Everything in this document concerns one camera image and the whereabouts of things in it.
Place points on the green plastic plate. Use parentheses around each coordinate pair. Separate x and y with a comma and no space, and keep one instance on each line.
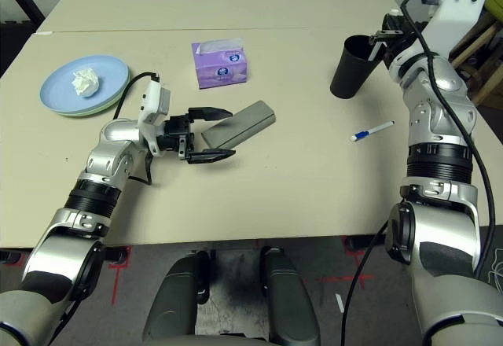
(114,109)

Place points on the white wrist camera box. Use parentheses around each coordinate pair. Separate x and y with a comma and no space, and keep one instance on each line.
(151,98)
(460,0)

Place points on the wooden rack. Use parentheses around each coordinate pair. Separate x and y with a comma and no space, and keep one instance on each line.
(471,49)

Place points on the grey right robot leg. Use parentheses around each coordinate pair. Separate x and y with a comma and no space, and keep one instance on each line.
(291,299)

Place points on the black plastic cup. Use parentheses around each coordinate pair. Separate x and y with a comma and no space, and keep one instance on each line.
(349,74)

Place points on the white tape strip on table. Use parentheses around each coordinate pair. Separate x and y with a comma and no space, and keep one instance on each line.
(43,32)

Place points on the grey glasses case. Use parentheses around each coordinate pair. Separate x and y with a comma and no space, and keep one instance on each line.
(243,124)

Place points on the purple tissue box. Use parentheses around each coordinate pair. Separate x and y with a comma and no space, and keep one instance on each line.
(220,72)

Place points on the white marker with blue cap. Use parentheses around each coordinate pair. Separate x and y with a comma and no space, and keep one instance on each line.
(373,131)

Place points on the black table foot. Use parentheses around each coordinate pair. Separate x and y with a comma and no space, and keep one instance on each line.
(118,255)
(357,244)
(9,257)

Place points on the grey robot leg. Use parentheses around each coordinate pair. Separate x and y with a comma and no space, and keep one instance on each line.
(291,299)
(177,299)

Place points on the blue plastic plate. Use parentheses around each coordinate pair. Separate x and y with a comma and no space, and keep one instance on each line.
(59,90)

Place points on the white floor tape strip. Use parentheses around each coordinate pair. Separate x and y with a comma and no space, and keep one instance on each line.
(340,302)

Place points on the grey left robot leg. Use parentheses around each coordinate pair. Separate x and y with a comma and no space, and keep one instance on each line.
(177,299)

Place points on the white tissue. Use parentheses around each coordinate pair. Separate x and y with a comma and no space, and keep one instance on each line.
(84,82)

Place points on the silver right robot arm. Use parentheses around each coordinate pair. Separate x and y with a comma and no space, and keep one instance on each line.
(440,86)

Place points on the black foam floor mats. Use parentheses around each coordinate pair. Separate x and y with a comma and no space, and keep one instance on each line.
(12,43)

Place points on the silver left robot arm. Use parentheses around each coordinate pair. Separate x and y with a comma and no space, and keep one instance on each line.
(114,131)

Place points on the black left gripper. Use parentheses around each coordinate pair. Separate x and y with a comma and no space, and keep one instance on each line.
(175,133)

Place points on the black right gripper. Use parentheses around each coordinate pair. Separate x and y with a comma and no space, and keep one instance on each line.
(404,39)

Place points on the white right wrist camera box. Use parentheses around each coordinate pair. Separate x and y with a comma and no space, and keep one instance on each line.
(460,0)

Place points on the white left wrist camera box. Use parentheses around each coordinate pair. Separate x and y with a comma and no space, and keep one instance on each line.
(151,98)

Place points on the red floor tape cross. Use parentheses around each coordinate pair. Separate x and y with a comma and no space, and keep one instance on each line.
(114,287)
(346,279)

